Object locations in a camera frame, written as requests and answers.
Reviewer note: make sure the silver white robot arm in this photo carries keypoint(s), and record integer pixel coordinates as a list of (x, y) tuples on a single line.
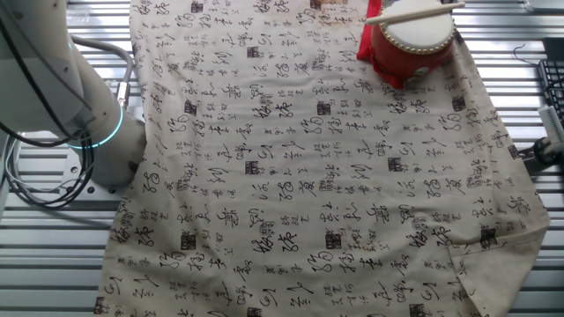
[(48, 83)]

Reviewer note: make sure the white rectangular box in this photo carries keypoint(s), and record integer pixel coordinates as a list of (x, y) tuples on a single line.
[(553, 123)]

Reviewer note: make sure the dark monitor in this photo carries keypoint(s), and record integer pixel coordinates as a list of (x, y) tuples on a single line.
[(554, 48)]

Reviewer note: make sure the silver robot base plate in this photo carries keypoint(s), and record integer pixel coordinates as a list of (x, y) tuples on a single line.
[(75, 185)]

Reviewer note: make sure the light wooden drumstick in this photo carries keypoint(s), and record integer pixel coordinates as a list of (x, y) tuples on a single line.
[(414, 14)]

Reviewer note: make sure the beige calligraphy print cloth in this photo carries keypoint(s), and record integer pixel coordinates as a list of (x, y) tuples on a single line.
[(286, 198)]

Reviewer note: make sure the black camera stand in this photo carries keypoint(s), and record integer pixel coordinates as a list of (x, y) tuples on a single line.
[(544, 154)]

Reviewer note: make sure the black computer keyboard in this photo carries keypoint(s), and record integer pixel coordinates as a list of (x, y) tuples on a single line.
[(553, 83)]

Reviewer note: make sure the red drum with white skin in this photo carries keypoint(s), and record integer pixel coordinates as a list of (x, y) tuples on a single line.
[(414, 48)]

